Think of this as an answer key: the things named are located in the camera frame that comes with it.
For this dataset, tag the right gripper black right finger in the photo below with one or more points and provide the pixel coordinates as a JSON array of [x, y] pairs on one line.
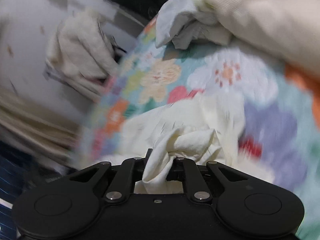
[[194, 186]]

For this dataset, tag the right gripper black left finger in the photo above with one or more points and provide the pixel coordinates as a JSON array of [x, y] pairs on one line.
[[128, 173]]

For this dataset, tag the cream bow-print garment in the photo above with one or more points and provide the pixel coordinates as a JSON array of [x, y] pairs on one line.
[[204, 128]]

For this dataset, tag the light grey garment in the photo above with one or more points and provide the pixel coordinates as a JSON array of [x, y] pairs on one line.
[[182, 22]]

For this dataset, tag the cream waffle-knit garment green trim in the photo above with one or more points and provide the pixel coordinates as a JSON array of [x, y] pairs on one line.
[[288, 29]]

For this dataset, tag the floral quilted bedspread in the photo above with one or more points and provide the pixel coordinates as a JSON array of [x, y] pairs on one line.
[[281, 108]]

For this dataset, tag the beige cloth pile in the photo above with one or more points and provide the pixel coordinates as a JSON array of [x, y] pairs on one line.
[[82, 54]]

